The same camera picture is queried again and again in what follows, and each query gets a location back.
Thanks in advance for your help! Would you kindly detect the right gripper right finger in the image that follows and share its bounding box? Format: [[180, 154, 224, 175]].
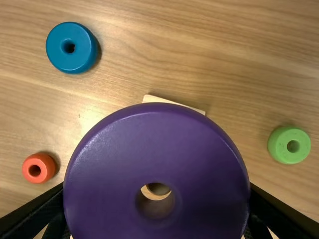
[[245, 181, 319, 239]]

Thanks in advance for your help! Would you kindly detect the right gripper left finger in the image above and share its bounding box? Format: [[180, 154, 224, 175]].
[[0, 181, 73, 239]]

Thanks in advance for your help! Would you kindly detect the purple ring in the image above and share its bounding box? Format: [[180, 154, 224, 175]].
[[62, 102, 251, 239]]

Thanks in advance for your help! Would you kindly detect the wooden peg base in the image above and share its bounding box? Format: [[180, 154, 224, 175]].
[[136, 94, 207, 221]]

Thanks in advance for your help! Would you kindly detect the orange ring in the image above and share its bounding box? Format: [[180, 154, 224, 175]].
[[21, 153, 56, 185]]

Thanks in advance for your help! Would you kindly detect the light green ring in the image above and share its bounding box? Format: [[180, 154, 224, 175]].
[[267, 126, 312, 165]]

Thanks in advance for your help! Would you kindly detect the light blue ring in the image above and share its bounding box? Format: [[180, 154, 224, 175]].
[[45, 21, 98, 75]]

